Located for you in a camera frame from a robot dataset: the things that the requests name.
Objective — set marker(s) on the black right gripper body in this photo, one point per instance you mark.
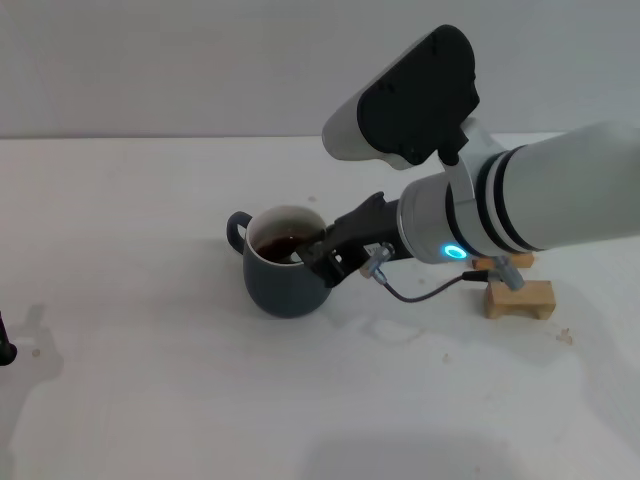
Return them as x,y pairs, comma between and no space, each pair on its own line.
372,230

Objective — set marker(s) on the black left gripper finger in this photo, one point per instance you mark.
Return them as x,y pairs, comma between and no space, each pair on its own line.
6,347

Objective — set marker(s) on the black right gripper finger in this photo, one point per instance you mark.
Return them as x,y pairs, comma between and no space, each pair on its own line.
325,262
335,231

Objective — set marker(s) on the dark grey ceramic cup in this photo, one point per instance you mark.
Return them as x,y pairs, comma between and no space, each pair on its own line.
285,290

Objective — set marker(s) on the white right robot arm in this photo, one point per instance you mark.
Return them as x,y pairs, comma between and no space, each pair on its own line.
500,200

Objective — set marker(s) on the orange wooden block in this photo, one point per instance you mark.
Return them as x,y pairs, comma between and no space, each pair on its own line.
520,260

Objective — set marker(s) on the light wooden block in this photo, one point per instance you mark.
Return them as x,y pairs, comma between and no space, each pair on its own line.
517,296

